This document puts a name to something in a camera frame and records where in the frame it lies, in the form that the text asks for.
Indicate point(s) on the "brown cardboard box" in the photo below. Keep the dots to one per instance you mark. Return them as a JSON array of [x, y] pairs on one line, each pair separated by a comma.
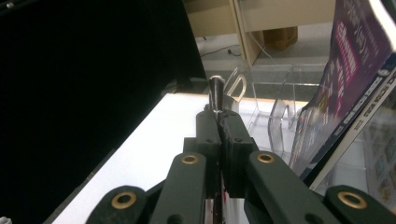
[[280, 37]]

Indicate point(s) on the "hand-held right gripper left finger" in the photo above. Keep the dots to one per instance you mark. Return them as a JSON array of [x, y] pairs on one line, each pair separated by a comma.
[[208, 137]]

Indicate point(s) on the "purple magazine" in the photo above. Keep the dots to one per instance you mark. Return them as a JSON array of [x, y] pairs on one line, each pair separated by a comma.
[[345, 62]]

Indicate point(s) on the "black curtain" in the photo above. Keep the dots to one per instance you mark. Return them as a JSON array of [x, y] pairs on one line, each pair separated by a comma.
[[77, 77]]

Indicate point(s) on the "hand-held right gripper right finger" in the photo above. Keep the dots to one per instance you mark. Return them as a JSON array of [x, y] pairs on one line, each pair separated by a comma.
[[236, 140]]

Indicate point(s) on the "white book with picture grid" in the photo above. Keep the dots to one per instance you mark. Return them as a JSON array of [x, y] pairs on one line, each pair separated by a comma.
[[383, 161]]

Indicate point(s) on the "beige wooden desk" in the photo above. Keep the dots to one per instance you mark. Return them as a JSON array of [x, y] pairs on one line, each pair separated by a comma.
[[280, 12]]

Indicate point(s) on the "clear acrylic book rack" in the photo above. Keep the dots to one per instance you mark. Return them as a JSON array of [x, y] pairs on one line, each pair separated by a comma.
[[274, 93]]

